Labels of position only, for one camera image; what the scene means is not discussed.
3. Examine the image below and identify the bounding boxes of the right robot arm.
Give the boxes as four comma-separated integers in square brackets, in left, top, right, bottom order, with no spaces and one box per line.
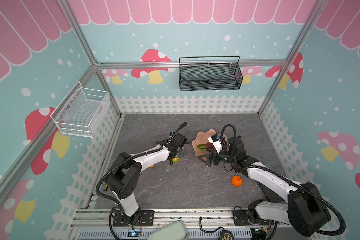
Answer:
[199,134,346,237]

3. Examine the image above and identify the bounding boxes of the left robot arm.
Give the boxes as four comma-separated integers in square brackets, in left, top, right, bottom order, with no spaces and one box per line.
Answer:
[95,133,189,217]

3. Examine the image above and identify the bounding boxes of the black yellow tape measure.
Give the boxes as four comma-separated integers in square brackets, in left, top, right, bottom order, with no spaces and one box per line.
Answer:
[218,230,235,240]

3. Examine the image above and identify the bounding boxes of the pink dragon fruit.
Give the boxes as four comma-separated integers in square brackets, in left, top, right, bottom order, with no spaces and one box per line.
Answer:
[197,143,216,153]

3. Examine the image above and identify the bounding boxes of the pale green padded object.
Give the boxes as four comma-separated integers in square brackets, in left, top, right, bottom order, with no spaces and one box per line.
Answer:
[147,221,189,240]

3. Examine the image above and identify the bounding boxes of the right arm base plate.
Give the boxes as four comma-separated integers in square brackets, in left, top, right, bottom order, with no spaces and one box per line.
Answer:
[232,208,270,227]

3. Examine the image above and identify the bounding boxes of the black mesh wall basket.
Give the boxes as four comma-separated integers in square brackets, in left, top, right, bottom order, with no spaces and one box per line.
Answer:
[179,56,244,91]

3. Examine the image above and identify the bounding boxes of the white wire wall basket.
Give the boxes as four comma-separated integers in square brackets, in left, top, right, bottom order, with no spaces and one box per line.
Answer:
[50,82,111,138]

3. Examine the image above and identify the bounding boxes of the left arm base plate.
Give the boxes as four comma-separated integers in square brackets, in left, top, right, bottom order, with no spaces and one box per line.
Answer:
[112,210,155,227]

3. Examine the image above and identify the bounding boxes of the pink scalloped fruit bowl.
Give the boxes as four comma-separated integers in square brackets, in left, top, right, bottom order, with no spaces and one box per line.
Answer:
[192,130,218,157]

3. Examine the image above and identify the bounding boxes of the orange tangerine fruit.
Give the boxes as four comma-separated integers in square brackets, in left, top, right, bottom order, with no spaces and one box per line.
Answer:
[231,176,243,187]

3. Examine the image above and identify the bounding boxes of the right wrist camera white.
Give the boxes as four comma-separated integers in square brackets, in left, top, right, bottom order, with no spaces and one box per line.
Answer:
[208,134,223,154]

